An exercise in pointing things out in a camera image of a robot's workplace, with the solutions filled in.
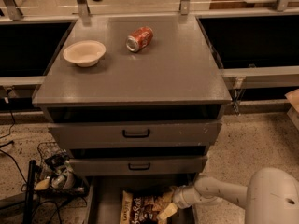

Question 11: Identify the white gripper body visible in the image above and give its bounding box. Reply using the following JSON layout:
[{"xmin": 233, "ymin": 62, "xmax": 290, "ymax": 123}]
[{"xmin": 173, "ymin": 186, "xmax": 195, "ymax": 209}]

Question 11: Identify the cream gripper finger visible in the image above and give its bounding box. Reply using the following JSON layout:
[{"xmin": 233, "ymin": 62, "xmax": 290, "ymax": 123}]
[{"xmin": 157, "ymin": 203, "xmax": 178, "ymax": 221}]

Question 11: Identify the brown chip bag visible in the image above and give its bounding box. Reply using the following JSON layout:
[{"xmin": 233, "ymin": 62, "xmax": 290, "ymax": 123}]
[{"xmin": 120, "ymin": 186, "xmax": 176, "ymax": 224}]

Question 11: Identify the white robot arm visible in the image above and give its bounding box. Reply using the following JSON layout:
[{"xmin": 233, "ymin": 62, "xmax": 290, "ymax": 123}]
[{"xmin": 157, "ymin": 168, "xmax": 299, "ymax": 224}]

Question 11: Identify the grey middle drawer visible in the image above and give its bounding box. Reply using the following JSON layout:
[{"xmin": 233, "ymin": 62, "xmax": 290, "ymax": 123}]
[{"xmin": 70, "ymin": 156, "xmax": 207, "ymax": 176}]

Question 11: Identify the grey top drawer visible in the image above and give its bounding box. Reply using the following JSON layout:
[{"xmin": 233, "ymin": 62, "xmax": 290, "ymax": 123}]
[{"xmin": 49, "ymin": 120, "xmax": 221, "ymax": 149}]

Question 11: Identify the grey open bottom drawer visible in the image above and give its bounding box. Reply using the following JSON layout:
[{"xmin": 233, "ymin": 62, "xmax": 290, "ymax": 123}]
[{"xmin": 84, "ymin": 174, "xmax": 194, "ymax": 224}]

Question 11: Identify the grey drawer cabinet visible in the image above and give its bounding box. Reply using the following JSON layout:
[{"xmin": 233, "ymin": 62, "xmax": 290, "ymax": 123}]
[{"xmin": 32, "ymin": 14, "xmax": 233, "ymax": 179}]

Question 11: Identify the cardboard box right edge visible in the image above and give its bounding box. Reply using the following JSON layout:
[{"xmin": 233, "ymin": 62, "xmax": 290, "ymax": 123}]
[{"xmin": 285, "ymin": 89, "xmax": 299, "ymax": 131}]

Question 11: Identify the red soda can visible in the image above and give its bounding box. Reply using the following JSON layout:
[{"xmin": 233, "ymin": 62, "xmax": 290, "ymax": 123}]
[{"xmin": 126, "ymin": 26, "xmax": 153, "ymax": 52}]

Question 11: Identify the white paper bowl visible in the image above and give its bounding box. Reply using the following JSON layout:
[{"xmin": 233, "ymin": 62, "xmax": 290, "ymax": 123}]
[{"xmin": 63, "ymin": 40, "xmax": 107, "ymax": 67}]

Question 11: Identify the wire basket with items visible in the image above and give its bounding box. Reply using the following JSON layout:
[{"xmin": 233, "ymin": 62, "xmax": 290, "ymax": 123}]
[{"xmin": 34, "ymin": 142, "xmax": 88, "ymax": 196}]

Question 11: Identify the black stand post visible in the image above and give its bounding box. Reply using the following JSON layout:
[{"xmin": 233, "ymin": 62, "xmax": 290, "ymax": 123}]
[{"xmin": 22, "ymin": 160, "xmax": 36, "ymax": 224}]

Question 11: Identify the black floor cable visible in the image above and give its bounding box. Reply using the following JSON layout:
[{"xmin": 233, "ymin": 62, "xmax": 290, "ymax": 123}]
[{"xmin": 0, "ymin": 109, "xmax": 29, "ymax": 185}]

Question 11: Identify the metal post centre left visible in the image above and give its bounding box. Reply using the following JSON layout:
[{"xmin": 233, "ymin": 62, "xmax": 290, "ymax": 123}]
[{"xmin": 77, "ymin": 0, "xmax": 90, "ymax": 17}]

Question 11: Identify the metal post far left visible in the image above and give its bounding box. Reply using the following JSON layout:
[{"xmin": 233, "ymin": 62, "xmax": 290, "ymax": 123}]
[{"xmin": 3, "ymin": 0, "xmax": 23, "ymax": 21}]

